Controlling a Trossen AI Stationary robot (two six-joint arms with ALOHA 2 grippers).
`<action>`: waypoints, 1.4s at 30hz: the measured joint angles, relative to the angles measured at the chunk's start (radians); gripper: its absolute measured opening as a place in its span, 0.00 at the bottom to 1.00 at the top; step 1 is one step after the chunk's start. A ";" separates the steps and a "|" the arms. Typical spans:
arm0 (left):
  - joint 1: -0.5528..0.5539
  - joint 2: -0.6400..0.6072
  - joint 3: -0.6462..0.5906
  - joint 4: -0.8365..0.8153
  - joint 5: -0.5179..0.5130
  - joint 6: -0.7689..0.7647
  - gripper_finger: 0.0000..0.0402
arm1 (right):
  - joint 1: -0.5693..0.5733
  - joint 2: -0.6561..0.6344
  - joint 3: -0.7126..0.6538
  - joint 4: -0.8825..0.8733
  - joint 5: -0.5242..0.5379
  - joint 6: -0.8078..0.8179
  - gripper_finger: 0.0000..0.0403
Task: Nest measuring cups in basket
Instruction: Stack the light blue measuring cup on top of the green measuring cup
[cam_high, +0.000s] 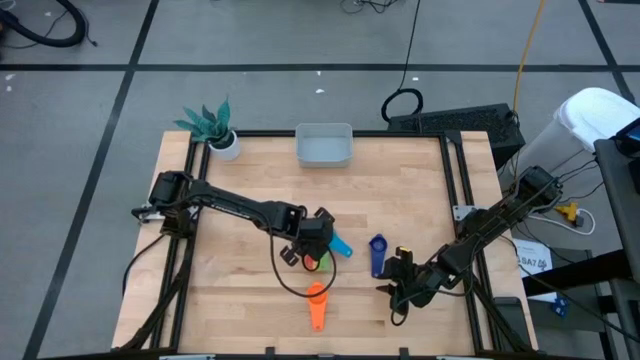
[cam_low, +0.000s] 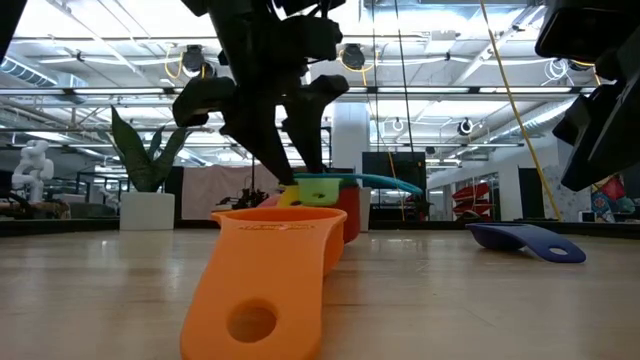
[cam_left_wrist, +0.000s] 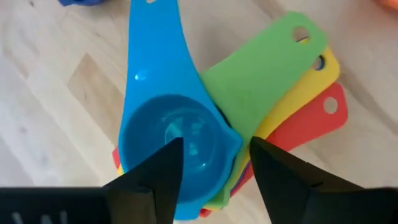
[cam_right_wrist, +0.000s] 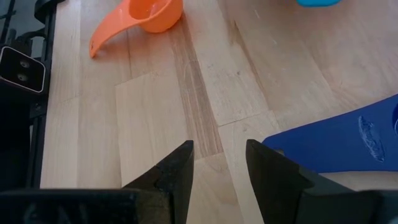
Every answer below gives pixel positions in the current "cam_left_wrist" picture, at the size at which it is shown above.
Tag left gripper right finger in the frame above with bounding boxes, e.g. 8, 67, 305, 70
249, 136, 363, 224

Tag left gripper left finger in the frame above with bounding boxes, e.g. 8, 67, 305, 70
104, 136, 185, 224

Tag red measuring cup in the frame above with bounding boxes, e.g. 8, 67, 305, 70
111, 82, 349, 218

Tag yellow measuring cup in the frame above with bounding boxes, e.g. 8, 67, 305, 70
116, 46, 341, 215

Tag green measuring cup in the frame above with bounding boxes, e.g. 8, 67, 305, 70
200, 11, 328, 210

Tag cyan measuring cup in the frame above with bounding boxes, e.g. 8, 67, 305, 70
118, 0, 243, 220

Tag dark indigo measuring cup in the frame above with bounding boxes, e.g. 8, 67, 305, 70
58, 0, 108, 7

